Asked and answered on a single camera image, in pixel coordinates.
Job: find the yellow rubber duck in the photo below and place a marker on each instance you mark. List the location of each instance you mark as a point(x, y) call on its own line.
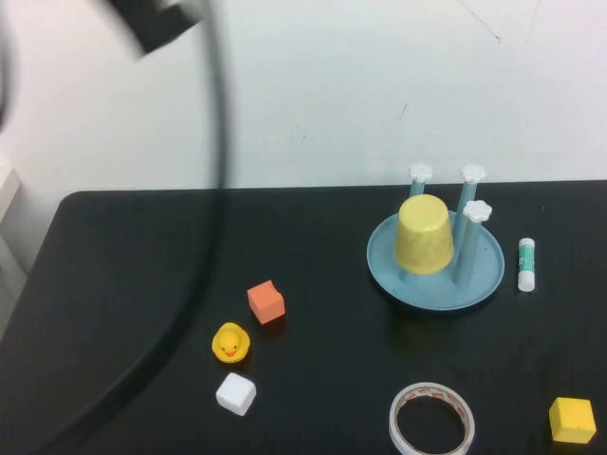
point(230, 343)

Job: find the white foam cube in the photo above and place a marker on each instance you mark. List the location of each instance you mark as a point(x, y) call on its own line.
point(235, 393)

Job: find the white double-sided tape roll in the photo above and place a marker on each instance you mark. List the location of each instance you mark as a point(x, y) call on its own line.
point(429, 390)

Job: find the yellow foam cube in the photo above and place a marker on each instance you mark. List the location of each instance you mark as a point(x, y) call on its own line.
point(571, 419)

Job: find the blue cup stand with posts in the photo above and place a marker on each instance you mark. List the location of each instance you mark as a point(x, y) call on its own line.
point(427, 296)

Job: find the yellow plastic cup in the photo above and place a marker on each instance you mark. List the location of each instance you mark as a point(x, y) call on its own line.
point(424, 237)

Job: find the orange foam cube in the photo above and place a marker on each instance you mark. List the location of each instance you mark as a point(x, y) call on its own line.
point(265, 303)

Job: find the white green glue stick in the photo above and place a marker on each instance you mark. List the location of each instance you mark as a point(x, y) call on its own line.
point(526, 265)

